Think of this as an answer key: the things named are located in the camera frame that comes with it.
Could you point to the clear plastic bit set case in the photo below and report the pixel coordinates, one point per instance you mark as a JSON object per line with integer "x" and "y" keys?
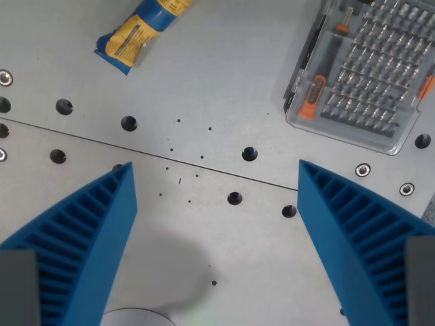
{"x": 306, "y": 68}

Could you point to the grey rack of screwdriver bits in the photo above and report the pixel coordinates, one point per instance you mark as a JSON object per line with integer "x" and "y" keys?
{"x": 377, "y": 78}

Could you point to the orange case latch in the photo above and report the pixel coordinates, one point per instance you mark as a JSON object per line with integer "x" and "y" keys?
{"x": 428, "y": 86}

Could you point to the black and orange screwdriver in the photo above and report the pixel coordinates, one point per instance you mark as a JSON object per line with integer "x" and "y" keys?
{"x": 316, "y": 91}

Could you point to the blue bag with yellow labels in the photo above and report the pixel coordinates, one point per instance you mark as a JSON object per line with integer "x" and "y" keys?
{"x": 136, "y": 34}

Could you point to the round grey metal disc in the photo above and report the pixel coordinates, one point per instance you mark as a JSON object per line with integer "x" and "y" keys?
{"x": 136, "y": 319}

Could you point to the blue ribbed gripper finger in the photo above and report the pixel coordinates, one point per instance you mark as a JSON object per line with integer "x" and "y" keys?
{"x": 98, "y": 231}
{"x": 336, "y": 231}

